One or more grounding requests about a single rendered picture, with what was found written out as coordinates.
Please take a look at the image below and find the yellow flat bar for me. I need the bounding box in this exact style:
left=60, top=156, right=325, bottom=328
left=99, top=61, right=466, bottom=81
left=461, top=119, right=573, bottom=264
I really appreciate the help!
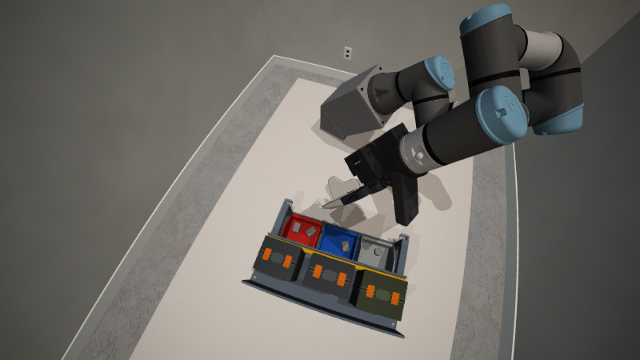
left=302, top=247, right=405, bottom=281

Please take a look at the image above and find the red bin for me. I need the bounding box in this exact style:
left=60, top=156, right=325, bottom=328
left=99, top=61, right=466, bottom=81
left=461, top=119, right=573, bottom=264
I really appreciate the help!
left=281, top=213, right=323, bottom=248

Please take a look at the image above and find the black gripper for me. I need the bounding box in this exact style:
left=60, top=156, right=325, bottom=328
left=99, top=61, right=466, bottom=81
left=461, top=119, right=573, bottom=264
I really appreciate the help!
left=322, top=122, right=429, bottom=209

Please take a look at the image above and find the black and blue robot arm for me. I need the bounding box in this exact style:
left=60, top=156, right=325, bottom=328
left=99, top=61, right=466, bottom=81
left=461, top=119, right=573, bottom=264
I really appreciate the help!
left=367, top=3, right=584, bottom=226

